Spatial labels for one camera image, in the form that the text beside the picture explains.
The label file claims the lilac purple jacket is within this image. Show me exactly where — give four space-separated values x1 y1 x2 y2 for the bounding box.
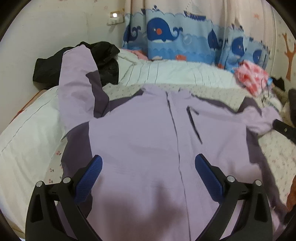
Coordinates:
58 45 287 240

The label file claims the floral bed sheet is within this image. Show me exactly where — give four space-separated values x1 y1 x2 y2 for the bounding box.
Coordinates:
44 84 295 203

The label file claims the pink checked plastic bag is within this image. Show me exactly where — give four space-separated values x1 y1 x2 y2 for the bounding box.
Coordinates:
234 60 273 97

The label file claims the white pillow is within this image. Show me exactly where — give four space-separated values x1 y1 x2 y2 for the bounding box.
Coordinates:
1 87 67 233

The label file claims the black garment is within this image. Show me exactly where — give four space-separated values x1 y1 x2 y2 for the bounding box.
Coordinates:
32 41 120 88

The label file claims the blue whale curtain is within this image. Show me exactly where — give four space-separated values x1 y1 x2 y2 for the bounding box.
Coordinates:
123 5 270 71

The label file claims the white striped quilt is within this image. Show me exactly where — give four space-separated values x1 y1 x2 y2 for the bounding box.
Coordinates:
117 49 241 89

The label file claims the orange tree wall sticker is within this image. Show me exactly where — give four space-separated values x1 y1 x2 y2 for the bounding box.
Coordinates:
282 33 295 81

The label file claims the wall socket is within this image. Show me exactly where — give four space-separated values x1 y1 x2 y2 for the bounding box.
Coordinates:
107 10 125 26

